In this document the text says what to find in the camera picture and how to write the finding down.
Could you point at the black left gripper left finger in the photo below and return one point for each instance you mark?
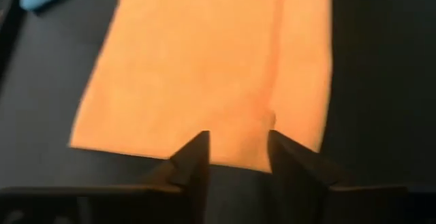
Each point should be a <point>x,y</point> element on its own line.
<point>194,169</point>

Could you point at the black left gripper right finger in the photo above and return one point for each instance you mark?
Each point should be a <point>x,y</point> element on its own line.
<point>293,176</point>

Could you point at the orange microfiber towel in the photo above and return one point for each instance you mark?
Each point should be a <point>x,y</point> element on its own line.
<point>204,64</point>

